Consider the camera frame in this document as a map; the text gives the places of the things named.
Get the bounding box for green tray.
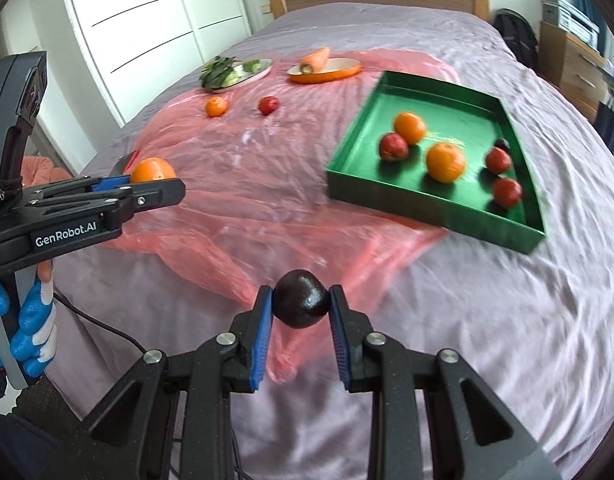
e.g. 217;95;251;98
325;70;547;256

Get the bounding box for person's left hand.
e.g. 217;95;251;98
0;260;58;378

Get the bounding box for person's left forearm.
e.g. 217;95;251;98
0;367;88;480

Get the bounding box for orange rimmed plate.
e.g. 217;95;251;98
286;57;363;85

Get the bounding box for phone with red case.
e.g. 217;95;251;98
114;150;140;177

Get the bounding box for black backpack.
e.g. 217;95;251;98
493;8;539;66

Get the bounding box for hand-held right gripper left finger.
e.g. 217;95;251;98
79;285;275;480

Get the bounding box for pink plastic sheet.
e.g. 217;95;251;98
107;47;463;386

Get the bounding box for grey storage box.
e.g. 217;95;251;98
540;0;600;43

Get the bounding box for grey oval plate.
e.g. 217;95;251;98
207;58;274;92

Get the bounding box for black cable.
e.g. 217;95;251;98
52;290;150;356

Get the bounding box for carrot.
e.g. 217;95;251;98
300;47;332;75

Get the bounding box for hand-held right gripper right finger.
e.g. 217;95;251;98
328;284;560;480

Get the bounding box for wooden dresser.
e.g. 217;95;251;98
538;21;613;111

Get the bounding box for bed with purple sheet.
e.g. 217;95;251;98
52;0;614;480

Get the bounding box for dark leafy greens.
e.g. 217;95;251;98
199;56;240;92

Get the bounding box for white wardrobe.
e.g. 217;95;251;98
62;0;253;126

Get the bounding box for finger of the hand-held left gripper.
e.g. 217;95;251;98
27;177;186;231
24;175;135;201

